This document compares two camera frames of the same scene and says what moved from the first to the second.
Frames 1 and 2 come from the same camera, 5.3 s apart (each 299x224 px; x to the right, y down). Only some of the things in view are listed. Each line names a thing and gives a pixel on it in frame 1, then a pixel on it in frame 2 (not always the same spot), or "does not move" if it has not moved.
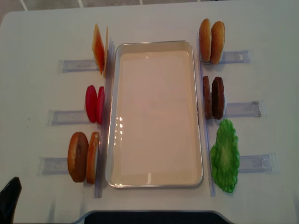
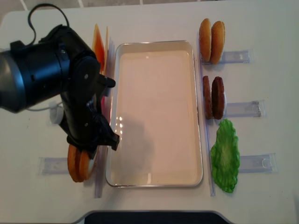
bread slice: [93, 157] → [84, 164]
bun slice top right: [217, 42] does not move
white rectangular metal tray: [153, 138] does not move
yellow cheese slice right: [105, 52] does not move
